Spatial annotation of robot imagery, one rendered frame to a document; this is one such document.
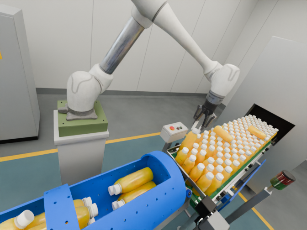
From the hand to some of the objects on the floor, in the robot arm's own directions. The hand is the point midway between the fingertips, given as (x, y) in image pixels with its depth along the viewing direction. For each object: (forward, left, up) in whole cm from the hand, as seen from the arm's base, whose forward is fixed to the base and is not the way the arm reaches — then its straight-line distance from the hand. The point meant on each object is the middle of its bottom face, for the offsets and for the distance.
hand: (197, 127), depth 93 cm
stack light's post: (+48, +28, -123) cm, 135 cm away
